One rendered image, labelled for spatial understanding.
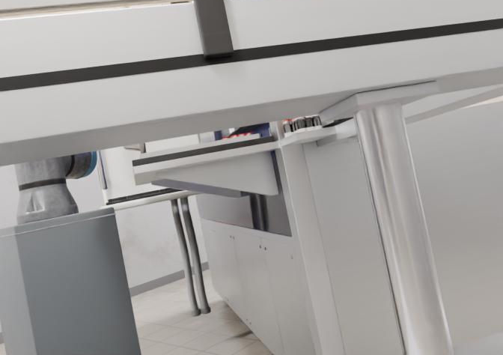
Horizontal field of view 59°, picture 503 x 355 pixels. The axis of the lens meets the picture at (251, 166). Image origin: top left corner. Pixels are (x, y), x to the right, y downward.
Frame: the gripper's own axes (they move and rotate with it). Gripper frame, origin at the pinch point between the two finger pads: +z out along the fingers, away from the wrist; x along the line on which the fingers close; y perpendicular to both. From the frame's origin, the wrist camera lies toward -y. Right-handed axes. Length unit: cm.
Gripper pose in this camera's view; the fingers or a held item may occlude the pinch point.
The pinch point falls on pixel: (144, 154)
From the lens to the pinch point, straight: 131.0
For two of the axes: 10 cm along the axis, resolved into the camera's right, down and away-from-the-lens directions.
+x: 2.4, -0.9, -9.7
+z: 2.0, 9.8, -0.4
